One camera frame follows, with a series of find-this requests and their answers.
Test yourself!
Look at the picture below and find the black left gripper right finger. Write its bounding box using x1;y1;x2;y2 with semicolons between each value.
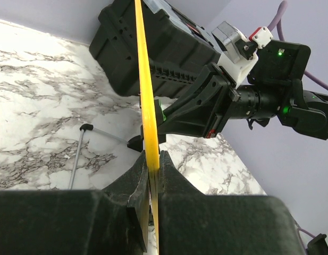
158;151;304;254

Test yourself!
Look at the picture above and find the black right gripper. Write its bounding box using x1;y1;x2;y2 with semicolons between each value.
161;63;240;138

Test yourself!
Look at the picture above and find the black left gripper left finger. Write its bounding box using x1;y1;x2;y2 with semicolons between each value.
0;154;149;254

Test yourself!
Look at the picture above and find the green whiteboard eraser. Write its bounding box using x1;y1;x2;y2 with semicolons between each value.
154;99;166;126

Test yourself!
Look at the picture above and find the yellow framed whiteboard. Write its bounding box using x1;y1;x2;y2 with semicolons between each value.
134;0;159;244

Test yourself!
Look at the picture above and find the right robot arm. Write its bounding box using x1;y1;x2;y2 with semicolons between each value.
157;40;328;140

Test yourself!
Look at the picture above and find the black plastic toolbox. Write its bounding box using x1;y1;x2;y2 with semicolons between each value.
89;0;221;98

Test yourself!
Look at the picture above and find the grey wire whiteboard stand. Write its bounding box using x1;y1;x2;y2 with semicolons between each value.
68;124;140;190

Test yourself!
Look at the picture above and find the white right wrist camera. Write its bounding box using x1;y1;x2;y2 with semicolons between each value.
212;21;273;87

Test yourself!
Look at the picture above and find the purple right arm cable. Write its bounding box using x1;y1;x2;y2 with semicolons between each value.
266;0;328;94

